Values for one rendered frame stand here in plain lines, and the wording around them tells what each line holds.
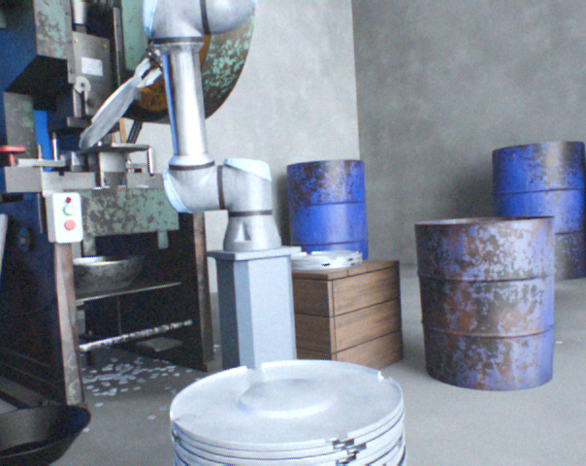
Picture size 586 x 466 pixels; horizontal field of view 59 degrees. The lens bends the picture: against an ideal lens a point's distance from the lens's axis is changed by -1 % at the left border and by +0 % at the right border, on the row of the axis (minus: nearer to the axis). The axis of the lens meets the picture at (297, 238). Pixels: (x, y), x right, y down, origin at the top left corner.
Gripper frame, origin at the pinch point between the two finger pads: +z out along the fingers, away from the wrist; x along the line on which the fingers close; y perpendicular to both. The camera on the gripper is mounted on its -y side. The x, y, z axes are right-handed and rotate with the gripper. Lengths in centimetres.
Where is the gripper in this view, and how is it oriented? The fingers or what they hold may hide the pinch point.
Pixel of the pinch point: (137, 83)
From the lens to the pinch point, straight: 178.6
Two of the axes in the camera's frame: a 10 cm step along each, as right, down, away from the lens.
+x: 7.4, 6.6, 1.6
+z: -6.5, 7.5, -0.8
